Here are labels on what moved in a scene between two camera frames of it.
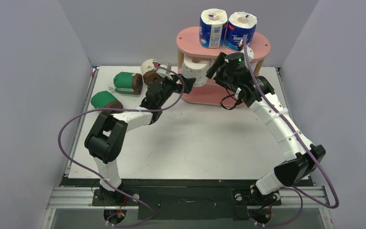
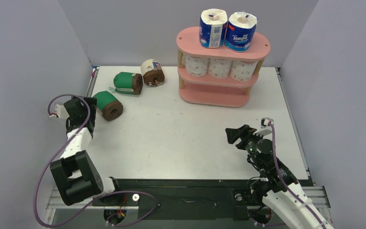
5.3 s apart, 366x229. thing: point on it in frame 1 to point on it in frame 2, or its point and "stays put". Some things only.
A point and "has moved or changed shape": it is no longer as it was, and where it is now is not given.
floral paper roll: x=196 y=67 has moved or changed shape
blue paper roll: x=212 y=26 stays put
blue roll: x=239 y=25 stays put
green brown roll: x=103 y=99 stays put
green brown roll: x=127 y=83 stays put
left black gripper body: x=169 y=88 to x=93 y=106
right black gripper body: x=218 y=67 to x=242 y=139
